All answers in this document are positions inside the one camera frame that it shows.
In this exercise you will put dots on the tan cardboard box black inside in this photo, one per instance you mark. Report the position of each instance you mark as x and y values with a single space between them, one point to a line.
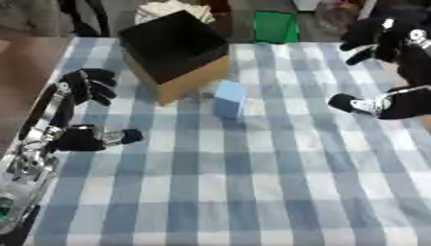
174 54

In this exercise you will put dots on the black chair legs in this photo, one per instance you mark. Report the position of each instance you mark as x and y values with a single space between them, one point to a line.
84 19

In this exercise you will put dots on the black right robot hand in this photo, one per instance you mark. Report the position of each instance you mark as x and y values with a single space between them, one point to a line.
404 64

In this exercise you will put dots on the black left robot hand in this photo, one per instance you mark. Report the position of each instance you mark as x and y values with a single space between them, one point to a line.
84 86

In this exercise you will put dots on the green flat board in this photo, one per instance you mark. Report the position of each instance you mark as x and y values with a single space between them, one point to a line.
275 27

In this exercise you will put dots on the person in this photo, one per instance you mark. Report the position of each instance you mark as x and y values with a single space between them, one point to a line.
28 17

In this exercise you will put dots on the white crumpled cloth bag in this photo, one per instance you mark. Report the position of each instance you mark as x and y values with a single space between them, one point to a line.
168 11

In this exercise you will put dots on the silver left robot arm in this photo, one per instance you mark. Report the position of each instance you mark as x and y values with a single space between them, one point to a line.
25 179

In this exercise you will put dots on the light blue rectangular block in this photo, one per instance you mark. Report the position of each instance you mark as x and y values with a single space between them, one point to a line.
230 99

